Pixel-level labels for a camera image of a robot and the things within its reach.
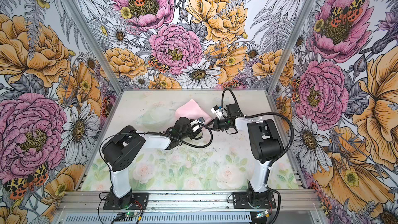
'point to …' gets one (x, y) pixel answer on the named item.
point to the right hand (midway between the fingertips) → (206, 130)
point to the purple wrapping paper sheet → (192, 110)
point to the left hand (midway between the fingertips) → (197, 126)
